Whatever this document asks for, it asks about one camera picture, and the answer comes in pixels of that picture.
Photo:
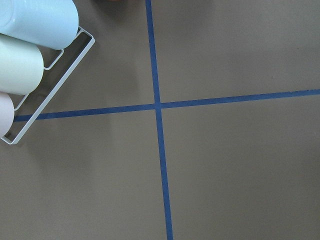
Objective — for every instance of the mint green cup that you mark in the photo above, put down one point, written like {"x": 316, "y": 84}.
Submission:
{"x": 21, "y": 66}

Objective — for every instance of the pale pink cup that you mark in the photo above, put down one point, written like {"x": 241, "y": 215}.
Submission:
{"x": 6, "y": 113}

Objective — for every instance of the white wire cup rack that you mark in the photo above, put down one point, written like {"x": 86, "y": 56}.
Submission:
{"x": 58, "y": 66}

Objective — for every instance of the light blue cup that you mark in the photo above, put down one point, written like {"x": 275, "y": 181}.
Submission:
{"x": 48, "y": 23}

